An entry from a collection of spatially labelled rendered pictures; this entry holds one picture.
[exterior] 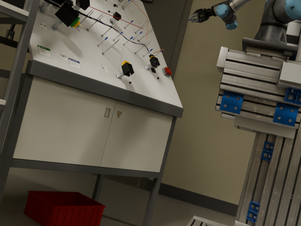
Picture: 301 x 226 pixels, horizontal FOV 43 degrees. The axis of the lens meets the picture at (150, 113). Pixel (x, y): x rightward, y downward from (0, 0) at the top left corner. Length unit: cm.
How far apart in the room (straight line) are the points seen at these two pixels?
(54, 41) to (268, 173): 122
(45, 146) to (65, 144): 12
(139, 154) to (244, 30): 221
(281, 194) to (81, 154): 104
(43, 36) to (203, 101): 242
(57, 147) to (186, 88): 235
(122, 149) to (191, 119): 185
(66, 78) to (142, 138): 73
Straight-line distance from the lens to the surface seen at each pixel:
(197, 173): 406
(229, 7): 241
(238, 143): 402
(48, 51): 193
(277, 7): 170
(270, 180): 185
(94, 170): 220
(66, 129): 202
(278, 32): 173
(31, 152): 194
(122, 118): 225
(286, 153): 185
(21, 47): 178
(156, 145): 253
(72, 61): 200
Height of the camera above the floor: 72
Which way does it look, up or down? 1 degrees up
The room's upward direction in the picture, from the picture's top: 14 degrees clockwise
